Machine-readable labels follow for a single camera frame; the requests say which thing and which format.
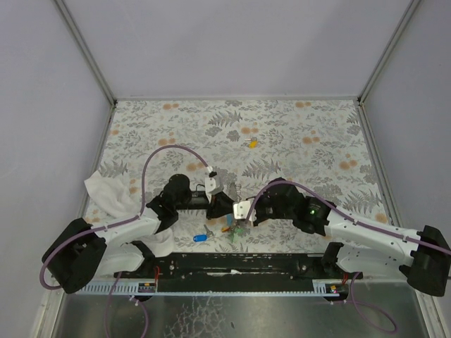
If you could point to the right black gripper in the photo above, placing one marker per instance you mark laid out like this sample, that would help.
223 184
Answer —
257 211

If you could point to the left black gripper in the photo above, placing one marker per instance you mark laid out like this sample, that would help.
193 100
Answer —
213 206

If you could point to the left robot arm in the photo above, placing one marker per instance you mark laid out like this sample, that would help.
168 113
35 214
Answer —
129 244

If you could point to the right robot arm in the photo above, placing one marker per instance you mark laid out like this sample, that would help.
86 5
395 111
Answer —
421 257

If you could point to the blue tag key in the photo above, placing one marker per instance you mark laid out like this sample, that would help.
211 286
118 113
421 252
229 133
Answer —
207 234

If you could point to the yellow tag key far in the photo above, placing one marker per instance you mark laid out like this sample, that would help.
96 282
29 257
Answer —
252 142

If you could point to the floral table mat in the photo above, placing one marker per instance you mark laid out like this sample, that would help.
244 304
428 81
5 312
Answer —
318 143

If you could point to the white cloth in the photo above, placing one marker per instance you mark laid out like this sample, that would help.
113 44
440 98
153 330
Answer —
118 197

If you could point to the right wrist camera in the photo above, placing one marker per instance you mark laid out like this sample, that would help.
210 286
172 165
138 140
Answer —
241 210

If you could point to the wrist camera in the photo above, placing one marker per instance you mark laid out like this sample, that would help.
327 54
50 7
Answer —
213 183
241 210

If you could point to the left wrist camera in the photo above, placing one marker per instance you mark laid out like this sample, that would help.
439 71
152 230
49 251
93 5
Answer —
213 183

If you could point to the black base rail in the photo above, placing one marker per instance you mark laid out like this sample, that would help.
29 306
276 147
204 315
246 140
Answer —
243 272

